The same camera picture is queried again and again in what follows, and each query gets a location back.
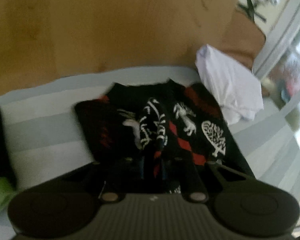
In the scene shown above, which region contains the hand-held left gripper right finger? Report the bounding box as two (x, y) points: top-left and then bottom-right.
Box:
(161, 156), (257, 203)

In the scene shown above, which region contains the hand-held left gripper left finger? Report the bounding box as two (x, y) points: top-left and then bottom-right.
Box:
(62, 156), (147, 203)

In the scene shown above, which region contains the black red white patterned garment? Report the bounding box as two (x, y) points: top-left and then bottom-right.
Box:
(74, 79), (255, 195)

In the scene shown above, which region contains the striped bed sheet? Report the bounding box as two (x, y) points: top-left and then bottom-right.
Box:
(0, 66), (300, 240)

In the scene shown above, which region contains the brown cushion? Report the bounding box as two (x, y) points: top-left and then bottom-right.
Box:
(220, 10), (267, 68)

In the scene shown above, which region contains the black chair base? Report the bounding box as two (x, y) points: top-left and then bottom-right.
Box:
(237, 0), (268, 23)

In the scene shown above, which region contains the wood pattern wall sheet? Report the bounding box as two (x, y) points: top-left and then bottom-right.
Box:
(0, 0), (248, 98)

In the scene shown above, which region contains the window frame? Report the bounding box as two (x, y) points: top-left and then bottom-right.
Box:
(252, 0), (300, 130)

